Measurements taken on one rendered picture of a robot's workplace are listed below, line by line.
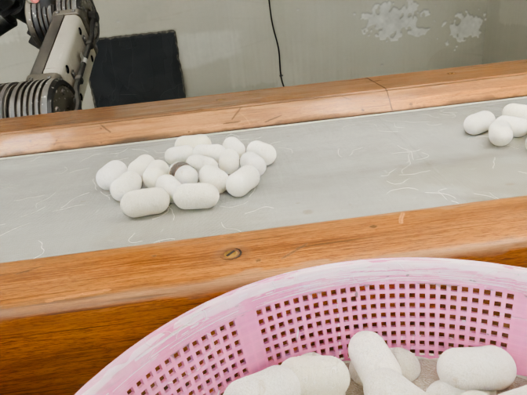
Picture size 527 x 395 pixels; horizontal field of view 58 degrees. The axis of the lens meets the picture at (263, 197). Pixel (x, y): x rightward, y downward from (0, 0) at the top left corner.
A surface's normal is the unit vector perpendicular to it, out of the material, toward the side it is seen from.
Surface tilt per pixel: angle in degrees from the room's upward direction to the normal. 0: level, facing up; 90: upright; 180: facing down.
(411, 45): 90
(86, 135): 45
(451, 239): 0
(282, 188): 0
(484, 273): 75
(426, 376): 0
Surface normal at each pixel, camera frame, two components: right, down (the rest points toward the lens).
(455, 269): -0.33, 0.16
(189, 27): 0.19, 0.39
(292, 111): 0.00, -0.37
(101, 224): -0.09, -0.91
